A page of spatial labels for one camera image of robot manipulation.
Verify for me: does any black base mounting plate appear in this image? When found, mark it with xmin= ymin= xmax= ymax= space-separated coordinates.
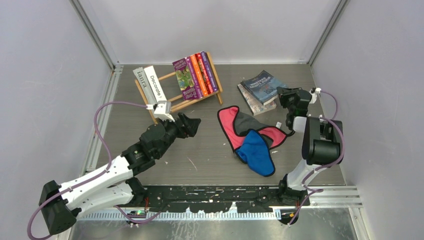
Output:
xmin=113 ymin=184 xmax=311 ymax=215

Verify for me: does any red white illustrated book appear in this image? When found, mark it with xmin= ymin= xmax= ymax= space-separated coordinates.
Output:
xmin=195 ymin=52 xmax=213 ymax=95

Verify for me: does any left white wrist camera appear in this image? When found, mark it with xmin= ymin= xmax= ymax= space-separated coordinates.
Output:
xmin=146 ymin=100 xmax=175 ymax=122

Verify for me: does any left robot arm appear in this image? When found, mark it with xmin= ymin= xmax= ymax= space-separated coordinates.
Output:
xmin=39 ymin=112 xmax=201 ymax=235

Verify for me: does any white Decorate Furniture book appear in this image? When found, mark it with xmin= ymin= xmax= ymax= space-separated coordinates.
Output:
xmin=143 ymin=65 xmax=167 ymax=102

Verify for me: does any orange 78-Storey Treehouse book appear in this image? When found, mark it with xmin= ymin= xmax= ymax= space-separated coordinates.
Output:
xmin=190 ymin=54 xmax=209 ymax=97

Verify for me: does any pale book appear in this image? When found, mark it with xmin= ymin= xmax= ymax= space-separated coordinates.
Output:
xmin=237 ymin=84 xmax=277 ymax=116

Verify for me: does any slotted cable duct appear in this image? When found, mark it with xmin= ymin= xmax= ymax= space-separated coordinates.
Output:
xmin=80 ymin=209 xmax=281 ymax=221

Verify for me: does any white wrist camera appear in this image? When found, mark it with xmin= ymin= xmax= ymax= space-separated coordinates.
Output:
xmin=309 ymin=87 xmax=322 ymax=104
xmin=146 ymin=100 xmax=175 ymax=122

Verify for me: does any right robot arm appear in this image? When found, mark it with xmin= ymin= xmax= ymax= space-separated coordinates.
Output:
xmin=277 ymin=87 xmax=345 ymax=206

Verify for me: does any blue oven mitt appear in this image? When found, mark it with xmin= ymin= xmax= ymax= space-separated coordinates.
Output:
xmin=235 ymin=129 xmax=276 ymax=177

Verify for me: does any wooden book rack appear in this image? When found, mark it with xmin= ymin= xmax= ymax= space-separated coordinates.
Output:
xmin=133 ymin=51 xmax=223 ymax=123

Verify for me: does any purple 52-Storey Treehouse book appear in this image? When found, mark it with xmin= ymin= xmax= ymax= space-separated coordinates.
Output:
xmin=200 ymin=51 xmax=218 ymax=93

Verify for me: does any grey Iantra book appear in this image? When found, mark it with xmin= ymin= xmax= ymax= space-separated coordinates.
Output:
xmin=133 ymin=67 xmax=157 ymax=105

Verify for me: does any red grey cloth bib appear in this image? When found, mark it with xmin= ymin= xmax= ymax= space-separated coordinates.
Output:
xmin=217 ymin=105 xmax=289 ymax=151

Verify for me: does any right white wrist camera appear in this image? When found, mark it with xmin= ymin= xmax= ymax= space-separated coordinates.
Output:
xmin=309 ymin=87 xmax=322 ymax=104

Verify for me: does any purple illustrated book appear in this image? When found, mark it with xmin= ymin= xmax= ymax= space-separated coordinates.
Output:
xmin=172 ymin=57 xmax=203 ymax=100

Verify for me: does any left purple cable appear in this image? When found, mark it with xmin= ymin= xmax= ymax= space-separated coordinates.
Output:
xmin=27 ymin=101 xmax=163 ymax=240

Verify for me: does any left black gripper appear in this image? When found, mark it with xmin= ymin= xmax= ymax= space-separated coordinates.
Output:
xmin=155 ymin=113 xmax=200 ymax=159

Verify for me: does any dark Nineteen Eighty-Four book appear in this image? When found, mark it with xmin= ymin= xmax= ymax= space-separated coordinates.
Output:
xmin=240 ymin=70 xmax=288 ymax=105

